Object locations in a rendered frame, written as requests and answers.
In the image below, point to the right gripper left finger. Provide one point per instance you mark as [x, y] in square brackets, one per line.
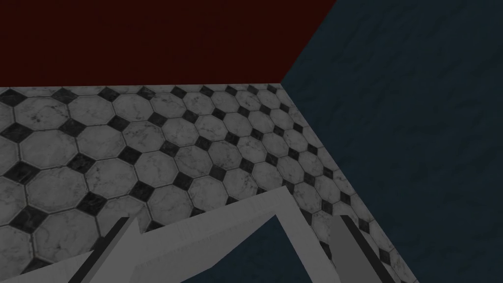
[105, 259]

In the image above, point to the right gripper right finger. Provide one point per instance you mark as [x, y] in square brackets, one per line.
[355, 255]

